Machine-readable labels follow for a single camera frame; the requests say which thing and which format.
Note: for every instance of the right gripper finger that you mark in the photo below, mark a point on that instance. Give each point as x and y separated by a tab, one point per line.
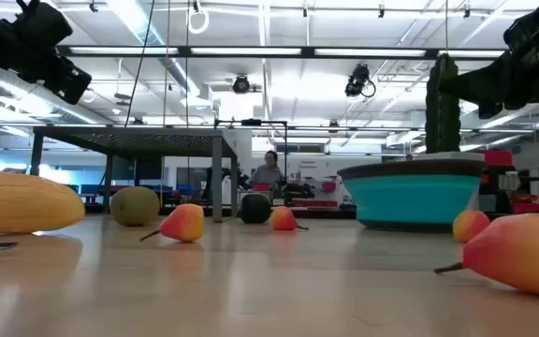
480	86

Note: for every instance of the yellow mango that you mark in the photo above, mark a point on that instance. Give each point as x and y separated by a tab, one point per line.
21	203

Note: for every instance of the blue bowl with grey rim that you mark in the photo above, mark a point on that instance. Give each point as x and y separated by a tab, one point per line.
410	201

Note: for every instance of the small orange toy pear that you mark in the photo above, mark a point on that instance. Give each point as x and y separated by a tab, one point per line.
282	219
524	253
470	225
184	222

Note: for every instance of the brown-green kiwi fruit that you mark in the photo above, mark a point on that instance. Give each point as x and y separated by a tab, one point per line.
135	206

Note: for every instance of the black avocado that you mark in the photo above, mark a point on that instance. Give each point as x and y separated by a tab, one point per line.
255	209

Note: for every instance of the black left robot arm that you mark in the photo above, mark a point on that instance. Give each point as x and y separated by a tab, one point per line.
12	37

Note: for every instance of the green cactus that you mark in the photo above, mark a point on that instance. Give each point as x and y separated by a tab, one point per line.
442	126

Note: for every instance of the rack with red bins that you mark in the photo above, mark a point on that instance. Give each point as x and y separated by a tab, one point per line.
496	158

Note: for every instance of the black overhead light bar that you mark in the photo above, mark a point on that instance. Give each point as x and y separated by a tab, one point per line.
183	51

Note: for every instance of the white shelf with red bins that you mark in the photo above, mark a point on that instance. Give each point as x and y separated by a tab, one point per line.
328	187

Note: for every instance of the person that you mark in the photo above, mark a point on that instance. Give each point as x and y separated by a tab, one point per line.
267	175

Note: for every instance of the black round ceiling camera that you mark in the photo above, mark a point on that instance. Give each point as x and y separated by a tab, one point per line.
240	84

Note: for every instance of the black aluminium table frame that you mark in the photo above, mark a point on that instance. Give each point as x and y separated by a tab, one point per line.
325	214

